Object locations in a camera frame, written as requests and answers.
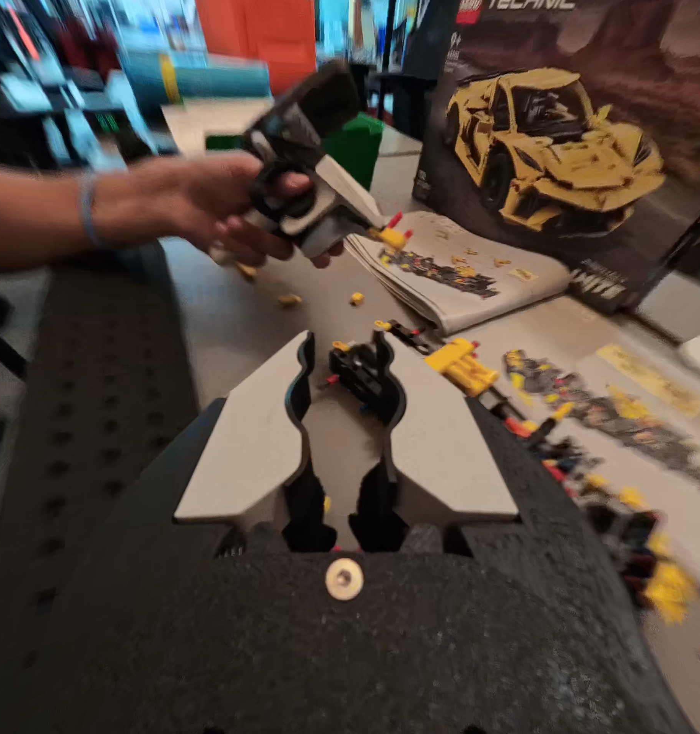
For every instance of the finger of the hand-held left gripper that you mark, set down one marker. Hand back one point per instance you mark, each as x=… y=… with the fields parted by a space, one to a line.
x=324 y=241
x=350 y=198

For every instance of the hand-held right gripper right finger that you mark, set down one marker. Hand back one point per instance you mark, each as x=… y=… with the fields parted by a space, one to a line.
x=447 y=459

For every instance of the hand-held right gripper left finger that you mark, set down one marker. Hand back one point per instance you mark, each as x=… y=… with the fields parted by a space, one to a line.
x=241 y=459

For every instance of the yellow thin lego beam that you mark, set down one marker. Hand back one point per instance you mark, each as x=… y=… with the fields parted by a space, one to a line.
x=391 y=236

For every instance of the yellow black lego car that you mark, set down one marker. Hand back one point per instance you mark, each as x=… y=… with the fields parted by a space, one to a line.
x=464 y=367

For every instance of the yellow angled lego connector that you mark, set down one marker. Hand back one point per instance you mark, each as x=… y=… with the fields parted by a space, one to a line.
x=289 y=299

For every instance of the lego instruction booklet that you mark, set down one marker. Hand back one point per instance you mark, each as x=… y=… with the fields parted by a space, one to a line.
x=533 y=275

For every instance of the black lego set box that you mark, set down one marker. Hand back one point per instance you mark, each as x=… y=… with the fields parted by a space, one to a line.
x=556 y=143

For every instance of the person's left hand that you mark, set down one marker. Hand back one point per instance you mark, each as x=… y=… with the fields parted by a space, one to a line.
x=183 y=195

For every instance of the green storage bin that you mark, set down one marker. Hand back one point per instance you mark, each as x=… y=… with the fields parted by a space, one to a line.
x=355 y=143

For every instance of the white paper stack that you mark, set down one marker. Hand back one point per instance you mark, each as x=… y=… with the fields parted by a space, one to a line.
x=212 y=120

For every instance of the blue wrapped roll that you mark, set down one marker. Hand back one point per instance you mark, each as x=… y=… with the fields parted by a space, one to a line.
x=212 y=77

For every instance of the orange felt bag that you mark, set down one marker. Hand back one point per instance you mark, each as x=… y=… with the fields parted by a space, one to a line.
x=258 y=34

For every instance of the black perforated mat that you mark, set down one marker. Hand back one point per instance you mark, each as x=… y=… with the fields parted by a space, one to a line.
x=97 y=401

